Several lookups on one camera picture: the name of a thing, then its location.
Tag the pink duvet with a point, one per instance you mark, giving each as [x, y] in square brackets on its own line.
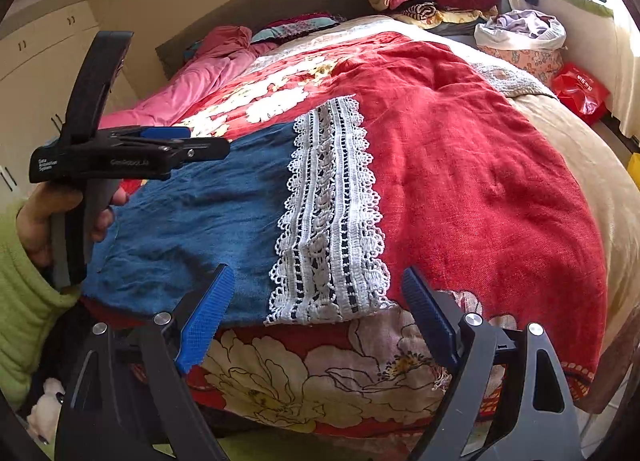
[210, 66]

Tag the white bag of clothes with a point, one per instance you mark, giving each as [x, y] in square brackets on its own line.
[520, 26]

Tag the yellow object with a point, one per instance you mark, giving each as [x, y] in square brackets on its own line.
[634, 170]

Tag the grey padded headboard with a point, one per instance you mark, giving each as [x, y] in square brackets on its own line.
[260, 6]

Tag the patterned pillow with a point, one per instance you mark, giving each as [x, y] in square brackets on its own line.
[300, 27]

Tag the person's green top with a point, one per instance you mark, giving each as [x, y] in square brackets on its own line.
[310, 451]

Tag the red floral blanket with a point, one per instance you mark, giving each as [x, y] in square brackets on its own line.
[300, 381]

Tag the person's left forearm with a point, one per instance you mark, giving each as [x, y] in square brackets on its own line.
[25, 316]

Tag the person's left hand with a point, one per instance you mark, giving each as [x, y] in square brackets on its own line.
[35, 226]

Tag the red plastic bag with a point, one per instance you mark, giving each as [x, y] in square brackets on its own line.
[580, 93]

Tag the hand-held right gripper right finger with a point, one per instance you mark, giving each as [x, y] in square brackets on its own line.
[430, 321]

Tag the pink floral basket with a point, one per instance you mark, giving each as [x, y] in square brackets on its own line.
[530, 63]

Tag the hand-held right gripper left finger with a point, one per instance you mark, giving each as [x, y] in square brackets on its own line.
[207, 321]

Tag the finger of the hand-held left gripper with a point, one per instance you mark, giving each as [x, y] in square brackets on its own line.
[200, 150]
[162, 132]

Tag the cream wardrobe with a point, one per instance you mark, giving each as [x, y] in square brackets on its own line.
[40, 61]

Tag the blue red lace-trimmed pants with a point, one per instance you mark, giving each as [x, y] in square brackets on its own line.
[450, 181]

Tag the green-edged cushion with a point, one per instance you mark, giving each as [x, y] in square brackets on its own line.
[580, 0]

